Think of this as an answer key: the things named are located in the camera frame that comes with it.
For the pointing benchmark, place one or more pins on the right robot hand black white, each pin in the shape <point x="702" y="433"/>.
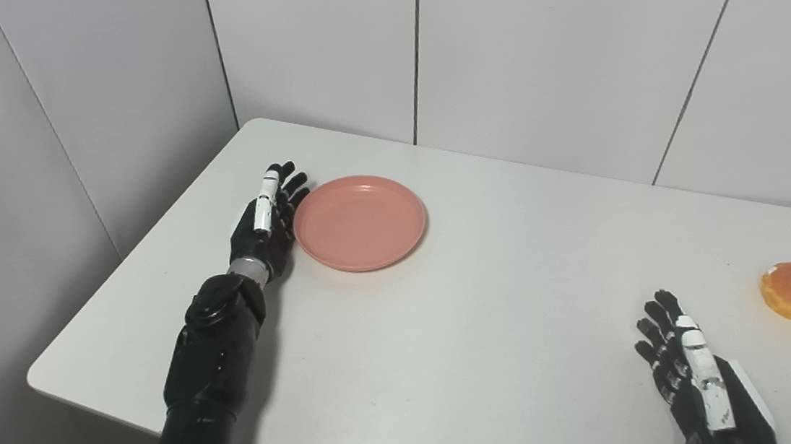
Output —
<point x="701" y="385"/>

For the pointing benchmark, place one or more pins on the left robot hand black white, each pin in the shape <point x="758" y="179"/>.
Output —
<point x="262" y="227"/>

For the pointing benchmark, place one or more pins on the pink round plate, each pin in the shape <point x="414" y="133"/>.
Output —
<point x="360" y="222"/>

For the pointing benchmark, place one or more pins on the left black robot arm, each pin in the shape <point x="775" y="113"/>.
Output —
<point x="210" y="370"/>

